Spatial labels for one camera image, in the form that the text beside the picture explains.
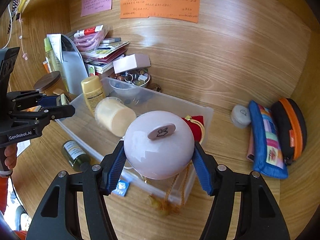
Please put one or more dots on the blue Max staples box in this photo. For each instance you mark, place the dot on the blue Max staples box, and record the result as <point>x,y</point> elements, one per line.
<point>121,188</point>

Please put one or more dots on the dark green pump bottle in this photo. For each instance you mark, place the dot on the dark green pump bottle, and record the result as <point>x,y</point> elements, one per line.
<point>75,155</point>

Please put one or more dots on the gourd charm with cord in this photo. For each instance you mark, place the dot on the gourd charm with cord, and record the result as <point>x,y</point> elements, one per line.
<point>168,196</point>

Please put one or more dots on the orange sticky note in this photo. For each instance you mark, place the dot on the orange sticky note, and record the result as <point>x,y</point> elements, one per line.
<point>185,10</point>

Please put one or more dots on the left hand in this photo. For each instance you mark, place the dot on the left hand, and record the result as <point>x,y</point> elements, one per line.
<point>10,156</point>

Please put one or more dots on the gold lotion bottle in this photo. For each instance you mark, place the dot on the gold lotion bottle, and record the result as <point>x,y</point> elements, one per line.
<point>93,91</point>

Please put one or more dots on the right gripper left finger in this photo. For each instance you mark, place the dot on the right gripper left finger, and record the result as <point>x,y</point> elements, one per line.
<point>57,214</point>

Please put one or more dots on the red drawstring pouch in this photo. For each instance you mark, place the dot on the red drawstring pouch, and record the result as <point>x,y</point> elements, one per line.
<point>196,124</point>

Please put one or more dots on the cream candle jar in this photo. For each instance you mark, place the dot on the cream candle jar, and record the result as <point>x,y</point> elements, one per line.
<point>113,115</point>

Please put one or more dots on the pink item in bag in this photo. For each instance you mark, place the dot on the pink item in bag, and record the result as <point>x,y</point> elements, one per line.
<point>89,42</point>

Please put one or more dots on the white rectangular box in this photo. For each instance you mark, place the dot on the white rectangular box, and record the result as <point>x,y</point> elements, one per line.
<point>131,62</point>

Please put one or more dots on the small green patterned eraser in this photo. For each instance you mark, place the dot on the small green patterned eraser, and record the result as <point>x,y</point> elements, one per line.
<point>62,100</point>

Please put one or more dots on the black orange zip case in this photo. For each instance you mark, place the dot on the black orange zip case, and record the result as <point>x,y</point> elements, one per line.
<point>291,128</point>

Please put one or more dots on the pink round box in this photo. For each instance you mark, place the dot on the pink round box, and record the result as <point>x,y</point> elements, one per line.
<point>159,144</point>

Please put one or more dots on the white file holder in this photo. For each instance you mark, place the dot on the white file holder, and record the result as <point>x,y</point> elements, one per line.
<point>68,61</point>

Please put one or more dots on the red white tube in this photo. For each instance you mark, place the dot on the red white tube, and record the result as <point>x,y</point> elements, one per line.
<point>89,31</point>

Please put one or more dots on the clear plastic storage bin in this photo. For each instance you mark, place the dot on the clear plastic storage bin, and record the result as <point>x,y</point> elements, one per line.
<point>98,142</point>

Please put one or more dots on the brown mug with lid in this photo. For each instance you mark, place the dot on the brown mug with lid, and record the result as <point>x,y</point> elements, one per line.
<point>52,84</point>

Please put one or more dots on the glass bowl of trinkets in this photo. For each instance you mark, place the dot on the glass bowl of trinkets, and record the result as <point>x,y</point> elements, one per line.
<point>130,83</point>

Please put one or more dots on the small white round case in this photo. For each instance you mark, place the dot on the small white round case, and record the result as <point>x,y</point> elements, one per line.
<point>240,116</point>

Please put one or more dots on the pink sticky note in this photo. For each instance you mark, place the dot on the pink sticky note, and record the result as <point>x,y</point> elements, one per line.
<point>89,7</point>

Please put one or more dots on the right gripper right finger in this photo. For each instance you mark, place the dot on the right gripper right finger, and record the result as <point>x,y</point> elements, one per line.
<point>259,217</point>

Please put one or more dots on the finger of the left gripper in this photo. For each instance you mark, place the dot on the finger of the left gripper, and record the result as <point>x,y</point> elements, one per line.
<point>44,114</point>
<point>31,98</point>

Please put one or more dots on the stack of booklets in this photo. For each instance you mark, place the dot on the stack of booklets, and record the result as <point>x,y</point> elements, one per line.
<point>100,60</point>

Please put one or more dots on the blue colourful pouch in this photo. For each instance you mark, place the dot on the blue colourful pouch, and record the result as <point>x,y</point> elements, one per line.
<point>268,159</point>

